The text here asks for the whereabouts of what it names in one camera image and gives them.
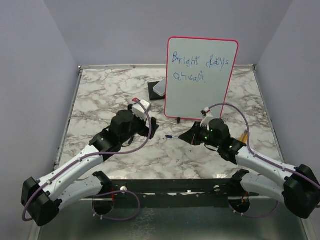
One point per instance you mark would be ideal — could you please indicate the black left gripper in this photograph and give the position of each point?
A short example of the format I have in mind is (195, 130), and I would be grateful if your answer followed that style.
(146, 131)

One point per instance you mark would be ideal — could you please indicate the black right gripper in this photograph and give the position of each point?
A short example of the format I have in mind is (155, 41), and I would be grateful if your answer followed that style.
(191, 135)

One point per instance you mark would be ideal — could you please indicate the pink framed whiteboard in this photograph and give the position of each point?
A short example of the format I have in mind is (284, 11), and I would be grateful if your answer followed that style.
(198, 74)

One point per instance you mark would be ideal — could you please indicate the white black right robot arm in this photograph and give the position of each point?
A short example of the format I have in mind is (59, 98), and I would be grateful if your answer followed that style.
(295, 186)

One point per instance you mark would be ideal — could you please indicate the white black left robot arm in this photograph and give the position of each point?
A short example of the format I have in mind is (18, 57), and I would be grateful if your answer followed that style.
(43, 198)

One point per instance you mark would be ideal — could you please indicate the white grey eraser box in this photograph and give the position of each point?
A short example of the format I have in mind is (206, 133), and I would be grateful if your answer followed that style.
(160, 88)

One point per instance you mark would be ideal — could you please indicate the yellow utility knife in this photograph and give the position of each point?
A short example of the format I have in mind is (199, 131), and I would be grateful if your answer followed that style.
(244, 137)

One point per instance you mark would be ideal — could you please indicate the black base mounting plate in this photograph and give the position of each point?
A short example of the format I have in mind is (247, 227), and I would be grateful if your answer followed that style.
(182, 193)

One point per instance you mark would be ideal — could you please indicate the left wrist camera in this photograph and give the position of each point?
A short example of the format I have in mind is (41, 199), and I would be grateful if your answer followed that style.
(140, 108)

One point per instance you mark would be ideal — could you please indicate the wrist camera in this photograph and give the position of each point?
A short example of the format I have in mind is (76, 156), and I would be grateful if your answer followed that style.
(206, 117)
(140, 108)

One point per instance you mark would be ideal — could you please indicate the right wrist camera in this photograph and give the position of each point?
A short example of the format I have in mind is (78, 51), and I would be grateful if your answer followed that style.
(206, 117)

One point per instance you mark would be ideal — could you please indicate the aluminium table frame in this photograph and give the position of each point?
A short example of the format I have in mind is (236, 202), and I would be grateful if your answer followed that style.
(102, 91)

